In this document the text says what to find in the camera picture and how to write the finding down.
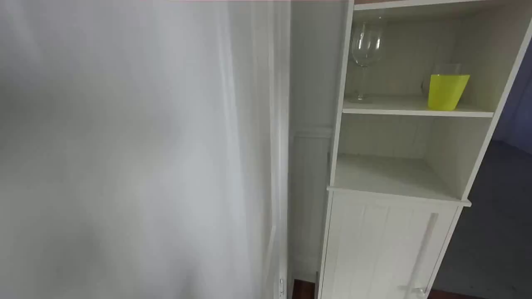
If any yellow plastic cup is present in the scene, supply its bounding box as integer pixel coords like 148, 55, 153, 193
425, 62, 472, 113

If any white shelf cabinet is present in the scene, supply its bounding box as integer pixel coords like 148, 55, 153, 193
316, 0, 532, 299

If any white panelled door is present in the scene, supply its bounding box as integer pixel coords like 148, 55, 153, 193
287, 0, 349, 285

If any white blurred curtain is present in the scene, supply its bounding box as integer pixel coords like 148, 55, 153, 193
0, 0, 292, 299

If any clear wine glass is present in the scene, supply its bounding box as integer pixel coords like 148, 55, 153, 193
347, 15, 385, 105

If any white cabinet door handle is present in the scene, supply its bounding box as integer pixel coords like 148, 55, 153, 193
405, 213, 440, 299

